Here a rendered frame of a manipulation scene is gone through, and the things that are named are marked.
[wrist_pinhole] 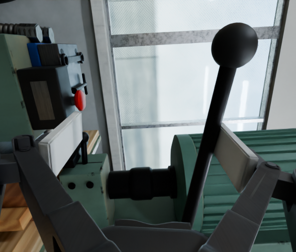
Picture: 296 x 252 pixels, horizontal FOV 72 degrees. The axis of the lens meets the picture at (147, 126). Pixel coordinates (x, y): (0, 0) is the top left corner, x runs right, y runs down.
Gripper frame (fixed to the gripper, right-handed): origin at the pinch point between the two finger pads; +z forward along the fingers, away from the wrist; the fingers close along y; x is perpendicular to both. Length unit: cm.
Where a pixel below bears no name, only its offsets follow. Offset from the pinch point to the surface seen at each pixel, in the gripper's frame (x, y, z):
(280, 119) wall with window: -40, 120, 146
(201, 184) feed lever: -4.7, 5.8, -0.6
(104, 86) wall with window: -22, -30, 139
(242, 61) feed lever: 7.3, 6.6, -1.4
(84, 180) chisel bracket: -13.5, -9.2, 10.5
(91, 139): -18.9, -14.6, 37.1
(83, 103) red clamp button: -0.5, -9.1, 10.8
